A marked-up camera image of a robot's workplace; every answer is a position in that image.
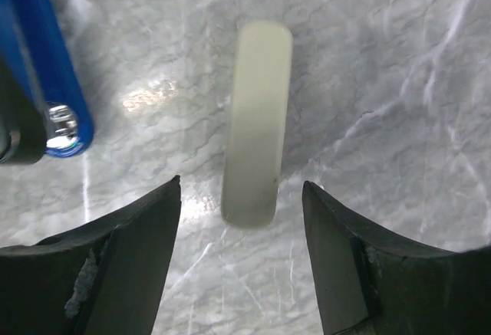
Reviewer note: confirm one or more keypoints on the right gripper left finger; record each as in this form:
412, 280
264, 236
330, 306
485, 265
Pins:
103, 277

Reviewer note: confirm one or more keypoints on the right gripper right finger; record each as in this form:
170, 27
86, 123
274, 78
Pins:
370, 280

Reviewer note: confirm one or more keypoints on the blue black stapler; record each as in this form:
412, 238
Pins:
43, 110

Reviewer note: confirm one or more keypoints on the beige white stapler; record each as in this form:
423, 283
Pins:
258, 110

